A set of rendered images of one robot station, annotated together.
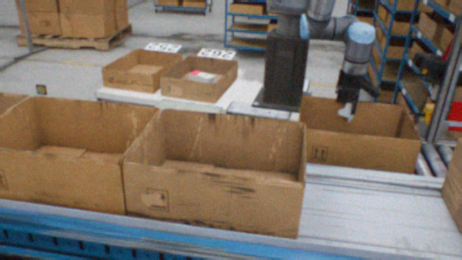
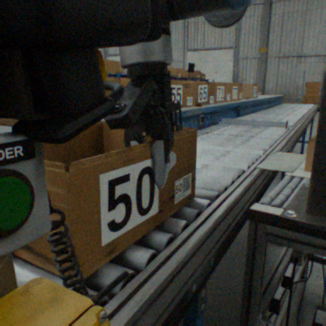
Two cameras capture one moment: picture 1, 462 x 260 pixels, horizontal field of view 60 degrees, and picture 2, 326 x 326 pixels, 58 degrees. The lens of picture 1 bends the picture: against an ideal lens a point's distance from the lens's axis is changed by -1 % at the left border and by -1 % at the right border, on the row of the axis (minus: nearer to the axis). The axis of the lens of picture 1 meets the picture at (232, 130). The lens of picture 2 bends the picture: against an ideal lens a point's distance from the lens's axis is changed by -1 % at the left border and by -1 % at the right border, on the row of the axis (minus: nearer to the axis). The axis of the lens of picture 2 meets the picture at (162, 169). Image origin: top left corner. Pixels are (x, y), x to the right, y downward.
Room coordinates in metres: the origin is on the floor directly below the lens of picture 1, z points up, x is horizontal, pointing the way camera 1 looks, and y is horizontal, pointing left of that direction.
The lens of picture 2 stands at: (1.64, -0.93, 1.01)
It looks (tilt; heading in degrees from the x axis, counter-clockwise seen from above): 16 degrees down; 111
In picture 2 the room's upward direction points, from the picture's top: straight up
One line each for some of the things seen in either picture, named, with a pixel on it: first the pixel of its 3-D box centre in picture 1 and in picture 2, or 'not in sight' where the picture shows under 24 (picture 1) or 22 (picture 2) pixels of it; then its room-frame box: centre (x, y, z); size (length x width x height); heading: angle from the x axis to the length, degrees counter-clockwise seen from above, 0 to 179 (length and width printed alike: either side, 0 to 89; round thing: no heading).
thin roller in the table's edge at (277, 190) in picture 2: (258, 115); (277, 190); (1.66, -0.11, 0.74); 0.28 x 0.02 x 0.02; 76
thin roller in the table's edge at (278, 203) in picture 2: (259, 112); (287, 192); (1.68, -0.12, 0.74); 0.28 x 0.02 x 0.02; 76
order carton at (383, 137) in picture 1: (351, 136); (93, 174); (1.30, -0.43, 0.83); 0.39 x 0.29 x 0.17; 80
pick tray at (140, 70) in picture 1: (144, 69); not in sight; (2.05, 0.48, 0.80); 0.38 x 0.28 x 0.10; 165
